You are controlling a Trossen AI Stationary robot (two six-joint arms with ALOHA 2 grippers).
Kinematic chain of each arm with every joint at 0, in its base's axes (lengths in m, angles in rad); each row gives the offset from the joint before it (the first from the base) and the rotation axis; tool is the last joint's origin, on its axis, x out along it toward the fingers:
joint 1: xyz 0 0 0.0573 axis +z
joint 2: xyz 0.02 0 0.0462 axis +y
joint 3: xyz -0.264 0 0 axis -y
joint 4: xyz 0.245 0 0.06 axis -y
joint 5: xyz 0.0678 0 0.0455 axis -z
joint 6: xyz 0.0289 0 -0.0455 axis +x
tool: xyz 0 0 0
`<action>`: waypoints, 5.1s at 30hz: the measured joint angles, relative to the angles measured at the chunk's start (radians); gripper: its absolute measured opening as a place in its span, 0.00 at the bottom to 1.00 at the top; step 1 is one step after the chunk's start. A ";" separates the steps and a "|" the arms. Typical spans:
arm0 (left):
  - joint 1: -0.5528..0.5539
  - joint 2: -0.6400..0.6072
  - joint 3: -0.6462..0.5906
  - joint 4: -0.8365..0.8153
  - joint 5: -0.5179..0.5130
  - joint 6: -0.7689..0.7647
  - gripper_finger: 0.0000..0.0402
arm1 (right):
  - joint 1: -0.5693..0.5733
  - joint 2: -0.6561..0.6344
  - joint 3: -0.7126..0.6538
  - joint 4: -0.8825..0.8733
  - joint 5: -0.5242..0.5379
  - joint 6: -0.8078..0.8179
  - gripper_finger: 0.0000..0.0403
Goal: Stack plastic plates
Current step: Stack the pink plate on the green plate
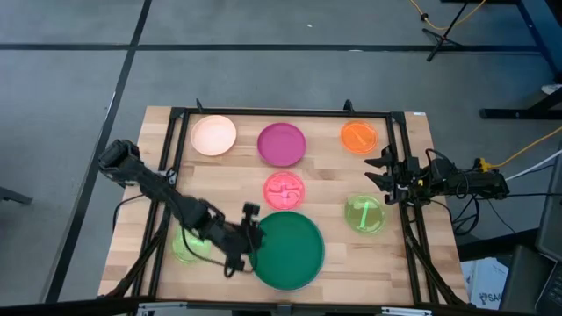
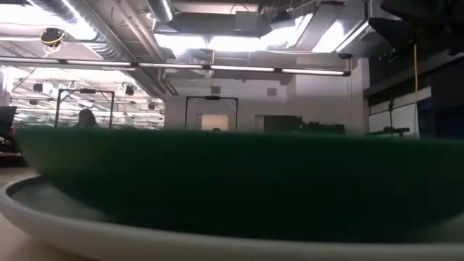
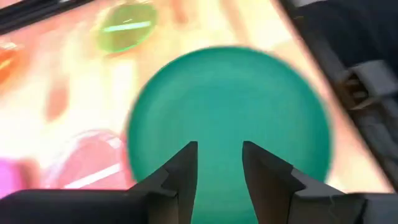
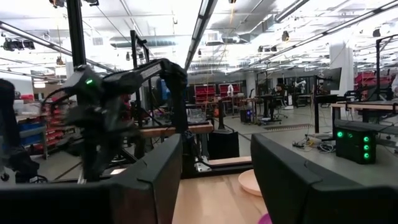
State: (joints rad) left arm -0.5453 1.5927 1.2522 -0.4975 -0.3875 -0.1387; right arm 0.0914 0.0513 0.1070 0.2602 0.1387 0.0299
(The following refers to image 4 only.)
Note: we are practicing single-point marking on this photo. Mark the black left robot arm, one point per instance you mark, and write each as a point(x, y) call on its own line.
point(136, 77)

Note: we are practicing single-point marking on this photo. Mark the black box under workbench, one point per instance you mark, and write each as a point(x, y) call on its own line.
point(223, 144)

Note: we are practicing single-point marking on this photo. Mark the black computer monitor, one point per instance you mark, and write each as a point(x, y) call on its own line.
point(333, 78)

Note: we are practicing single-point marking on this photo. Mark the peach plastic plate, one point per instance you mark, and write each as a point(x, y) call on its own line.
point(248, 183)

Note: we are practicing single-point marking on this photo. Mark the pink plastic plate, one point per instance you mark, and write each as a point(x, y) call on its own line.
point(265, 219)

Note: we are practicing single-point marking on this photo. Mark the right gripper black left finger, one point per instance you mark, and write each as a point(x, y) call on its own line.
point(140, 193)

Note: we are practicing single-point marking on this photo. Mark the black vertical frame post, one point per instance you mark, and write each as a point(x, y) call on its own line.
point(76, 31)

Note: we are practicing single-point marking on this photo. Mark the wooden workbench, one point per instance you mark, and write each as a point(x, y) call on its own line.
point(186, 128)

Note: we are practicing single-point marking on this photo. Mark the red shelf rack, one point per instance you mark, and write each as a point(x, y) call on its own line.
point(205, 92)
point(224, 89)

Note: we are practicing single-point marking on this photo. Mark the long wooden table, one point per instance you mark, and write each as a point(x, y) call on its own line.
point(367, 106)

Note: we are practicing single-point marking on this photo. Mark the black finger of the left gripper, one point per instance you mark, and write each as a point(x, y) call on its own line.
point(91, 161)

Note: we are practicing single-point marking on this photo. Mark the blue storage bin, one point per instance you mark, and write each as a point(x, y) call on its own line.
point(30, 133)

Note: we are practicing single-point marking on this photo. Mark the black computer tower green lights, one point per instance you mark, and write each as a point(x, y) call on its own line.
point(356, 144)

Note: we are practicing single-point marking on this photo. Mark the person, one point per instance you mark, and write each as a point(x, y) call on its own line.
point(9, 130)
point(280, 93)

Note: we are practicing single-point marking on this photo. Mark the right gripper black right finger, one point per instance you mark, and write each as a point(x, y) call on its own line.
point(304, 193)

